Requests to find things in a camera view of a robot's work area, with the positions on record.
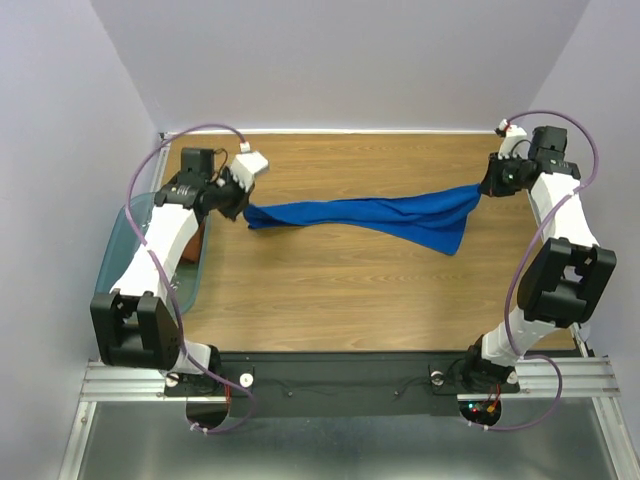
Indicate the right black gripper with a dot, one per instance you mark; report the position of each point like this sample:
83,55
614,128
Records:
491,185

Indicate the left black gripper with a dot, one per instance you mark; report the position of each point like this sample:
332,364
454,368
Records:
243,197

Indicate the brown towel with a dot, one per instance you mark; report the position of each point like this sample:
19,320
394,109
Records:
192,251

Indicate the blue towel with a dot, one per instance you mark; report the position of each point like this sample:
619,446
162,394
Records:
436,220

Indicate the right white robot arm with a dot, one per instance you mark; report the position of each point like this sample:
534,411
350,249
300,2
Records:
564,271

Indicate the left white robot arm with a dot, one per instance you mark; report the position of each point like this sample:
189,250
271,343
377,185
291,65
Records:
137,322

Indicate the teal plastic bin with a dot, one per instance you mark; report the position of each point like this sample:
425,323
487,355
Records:
123,244

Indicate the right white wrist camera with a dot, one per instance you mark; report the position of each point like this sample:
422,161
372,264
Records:
513,137

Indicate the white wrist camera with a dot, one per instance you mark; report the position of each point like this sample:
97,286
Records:
513,137
247,165

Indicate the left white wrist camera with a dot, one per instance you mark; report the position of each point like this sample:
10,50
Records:
247,165

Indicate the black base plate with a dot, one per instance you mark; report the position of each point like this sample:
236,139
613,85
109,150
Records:
341,384

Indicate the aluminium frame rail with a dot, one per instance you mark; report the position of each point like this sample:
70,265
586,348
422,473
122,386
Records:
581,377

